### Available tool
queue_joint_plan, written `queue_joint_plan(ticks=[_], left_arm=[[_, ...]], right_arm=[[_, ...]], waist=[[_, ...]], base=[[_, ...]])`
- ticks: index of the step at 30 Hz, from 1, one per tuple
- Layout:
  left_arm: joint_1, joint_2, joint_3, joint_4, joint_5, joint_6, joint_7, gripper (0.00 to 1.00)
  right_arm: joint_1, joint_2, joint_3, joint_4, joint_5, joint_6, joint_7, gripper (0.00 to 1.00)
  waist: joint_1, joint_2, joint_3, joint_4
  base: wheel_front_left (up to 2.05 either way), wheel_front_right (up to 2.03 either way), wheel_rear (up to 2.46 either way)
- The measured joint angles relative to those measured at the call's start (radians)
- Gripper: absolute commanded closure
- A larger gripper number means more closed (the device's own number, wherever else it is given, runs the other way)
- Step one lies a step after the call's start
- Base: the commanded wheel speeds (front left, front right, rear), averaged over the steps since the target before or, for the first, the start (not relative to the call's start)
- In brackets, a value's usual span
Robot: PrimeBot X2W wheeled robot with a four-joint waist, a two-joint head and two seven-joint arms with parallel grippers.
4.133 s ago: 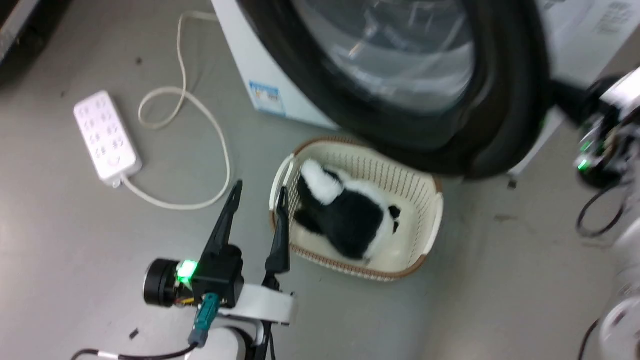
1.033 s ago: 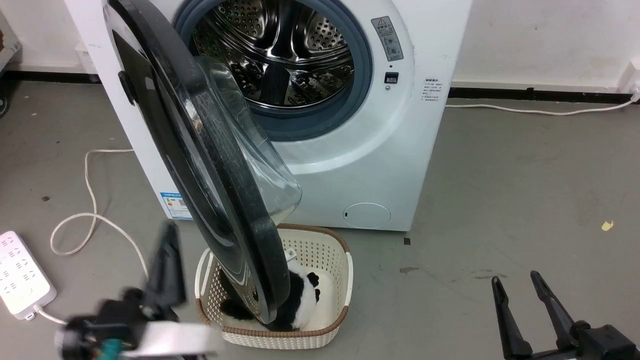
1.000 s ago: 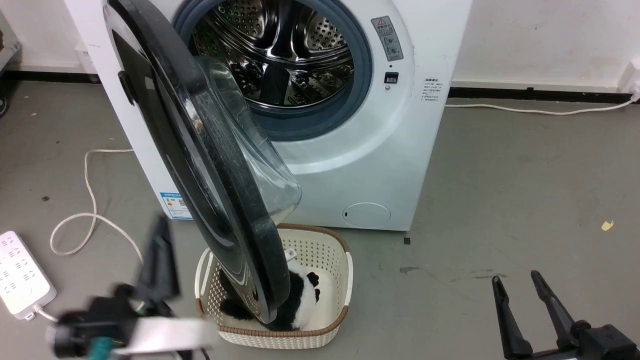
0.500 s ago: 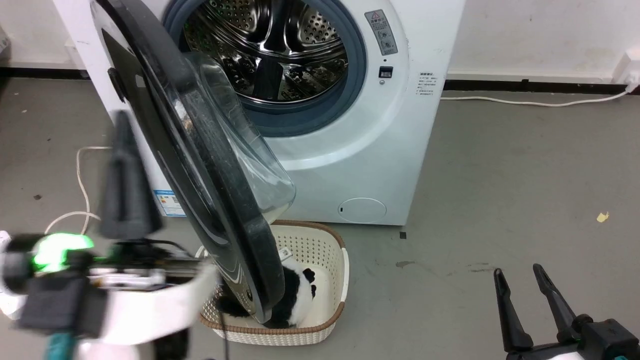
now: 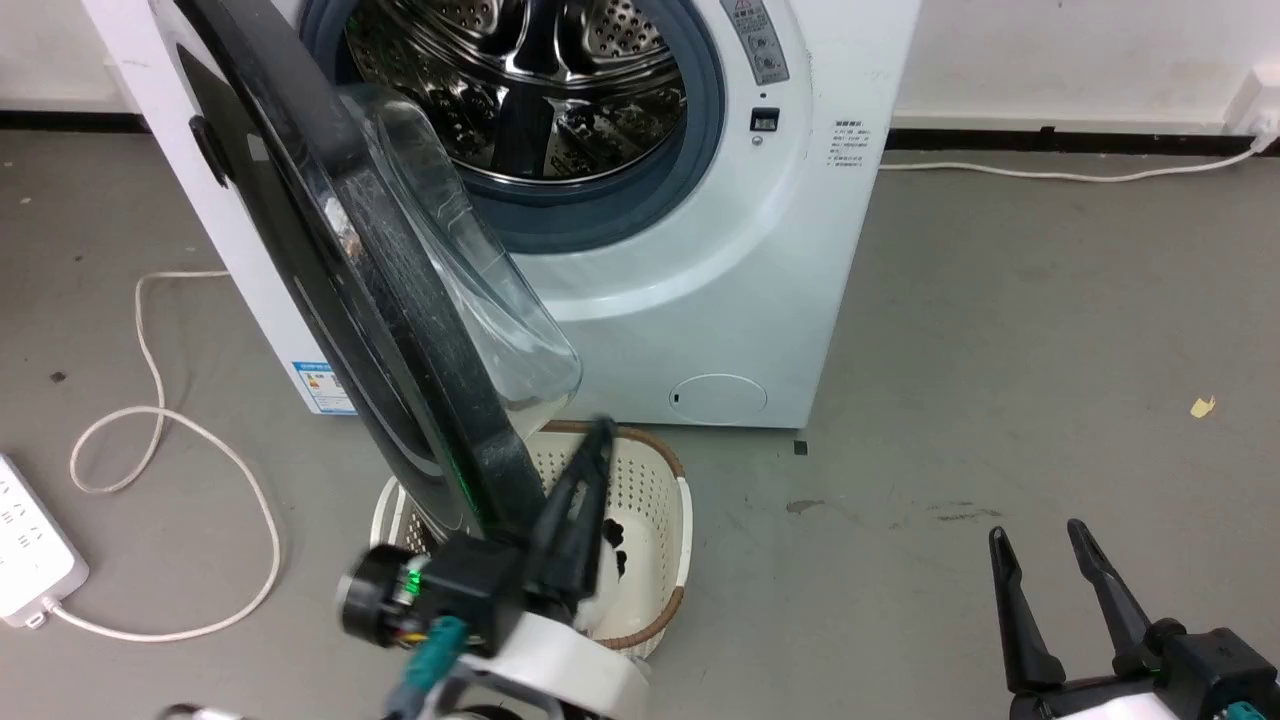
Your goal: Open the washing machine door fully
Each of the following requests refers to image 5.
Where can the blue-grey rubber door gasket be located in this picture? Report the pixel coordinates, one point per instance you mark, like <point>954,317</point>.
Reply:
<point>645,205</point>

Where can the yellow tape scrap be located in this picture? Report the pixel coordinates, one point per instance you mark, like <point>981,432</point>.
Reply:
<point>1203,406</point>

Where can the grey warning label strip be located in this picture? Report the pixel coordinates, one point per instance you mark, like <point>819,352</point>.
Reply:
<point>760,42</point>

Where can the cream perforated laundry basket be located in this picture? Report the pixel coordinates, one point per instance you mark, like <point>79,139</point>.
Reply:
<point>652,500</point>

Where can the white wall plug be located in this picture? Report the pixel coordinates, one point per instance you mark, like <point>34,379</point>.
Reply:
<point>1262,105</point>

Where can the black item in basket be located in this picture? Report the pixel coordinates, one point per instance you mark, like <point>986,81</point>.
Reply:
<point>614,548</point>

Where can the black door latch socket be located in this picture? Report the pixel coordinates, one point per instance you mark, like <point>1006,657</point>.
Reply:
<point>765,120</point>

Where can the white front-load washing machine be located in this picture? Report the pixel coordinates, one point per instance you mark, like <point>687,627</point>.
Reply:
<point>800,260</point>

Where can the round black glass washer door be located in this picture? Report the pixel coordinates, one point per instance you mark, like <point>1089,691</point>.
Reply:
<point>300,210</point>

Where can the perforated steel washer drum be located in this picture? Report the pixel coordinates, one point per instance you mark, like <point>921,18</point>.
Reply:
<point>600,60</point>

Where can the small printed text label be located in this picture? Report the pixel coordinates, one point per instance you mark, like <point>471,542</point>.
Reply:
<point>851,144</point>

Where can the oval drain filter cover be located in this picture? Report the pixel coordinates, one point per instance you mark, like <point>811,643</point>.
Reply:
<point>718,397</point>

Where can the blue energy label sticker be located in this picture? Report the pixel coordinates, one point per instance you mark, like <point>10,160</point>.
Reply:
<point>325,390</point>

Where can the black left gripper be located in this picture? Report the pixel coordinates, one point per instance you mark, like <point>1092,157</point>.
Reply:
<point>475,590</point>

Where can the white power strip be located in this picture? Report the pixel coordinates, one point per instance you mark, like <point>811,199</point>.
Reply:
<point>25,550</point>

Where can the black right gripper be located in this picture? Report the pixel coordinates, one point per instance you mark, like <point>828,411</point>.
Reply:
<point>1225,675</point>

